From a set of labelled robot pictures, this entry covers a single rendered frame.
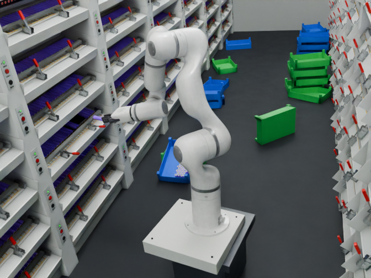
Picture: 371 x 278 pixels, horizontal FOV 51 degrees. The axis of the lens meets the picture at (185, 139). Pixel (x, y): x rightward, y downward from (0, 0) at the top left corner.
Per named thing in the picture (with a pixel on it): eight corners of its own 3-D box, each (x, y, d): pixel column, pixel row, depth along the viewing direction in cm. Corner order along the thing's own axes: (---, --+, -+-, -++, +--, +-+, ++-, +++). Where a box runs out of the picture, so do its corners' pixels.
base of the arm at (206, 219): (235, 213, 170) (236, 177, 161) (220, 241, 154) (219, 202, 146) (195, 204, 177) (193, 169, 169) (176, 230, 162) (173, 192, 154)
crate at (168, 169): (189, 183, 245) (187, 176, 239) (159, 180, 251) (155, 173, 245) (199, 146, 263) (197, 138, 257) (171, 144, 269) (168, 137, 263)
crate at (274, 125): (295, 132, 287) (287, 128, 293) (296, 107, 277) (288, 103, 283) (261, 145, 276) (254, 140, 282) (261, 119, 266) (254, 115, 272)
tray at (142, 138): (161, 124, 300) (164, 108, 292) (129, 169, 250) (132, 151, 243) (137, 116, 303) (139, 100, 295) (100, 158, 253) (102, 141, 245)
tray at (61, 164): (111, 121, 224) (112, 107, 218) (51, 185, 174) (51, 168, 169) (79, 111, 226) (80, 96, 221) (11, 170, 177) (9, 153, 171)
